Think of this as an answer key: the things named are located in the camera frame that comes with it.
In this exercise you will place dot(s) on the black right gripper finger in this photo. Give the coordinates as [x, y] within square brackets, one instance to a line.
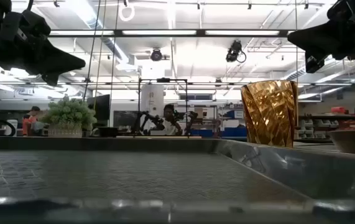
[314, 63]
[320, 39]

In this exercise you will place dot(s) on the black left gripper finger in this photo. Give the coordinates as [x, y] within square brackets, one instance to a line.
[56, 63]
[52, 79]

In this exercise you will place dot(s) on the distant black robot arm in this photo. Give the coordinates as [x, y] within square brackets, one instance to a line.
[191, 119]
[144, 121]

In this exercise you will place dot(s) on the grey metal tray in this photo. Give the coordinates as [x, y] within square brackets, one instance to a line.
[133, 174]

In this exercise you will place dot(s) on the green potted plant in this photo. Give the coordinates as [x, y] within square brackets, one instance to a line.
[68, 116]

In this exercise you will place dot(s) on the person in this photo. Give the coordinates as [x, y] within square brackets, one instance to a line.
[29, 123]
[168, 121]

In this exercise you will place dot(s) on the black monitor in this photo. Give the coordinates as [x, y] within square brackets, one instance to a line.
[101, 109]

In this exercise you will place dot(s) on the brown bowl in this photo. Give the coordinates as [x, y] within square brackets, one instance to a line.
[354, 141]

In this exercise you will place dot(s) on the white cylindrical column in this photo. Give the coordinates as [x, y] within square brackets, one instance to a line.
[152, 99]

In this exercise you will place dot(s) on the blue storage bin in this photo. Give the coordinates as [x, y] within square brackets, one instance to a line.
[234, 132]

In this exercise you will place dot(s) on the black rig frame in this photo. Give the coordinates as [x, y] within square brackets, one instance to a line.
[118, 32]

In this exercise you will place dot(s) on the black overhead camera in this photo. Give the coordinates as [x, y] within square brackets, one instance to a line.
[233, 51]

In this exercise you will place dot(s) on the black ceiling camera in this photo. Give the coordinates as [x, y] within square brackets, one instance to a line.
[156, 55]

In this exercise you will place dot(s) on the distant black frame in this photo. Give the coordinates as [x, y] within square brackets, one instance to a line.
[163, 80]

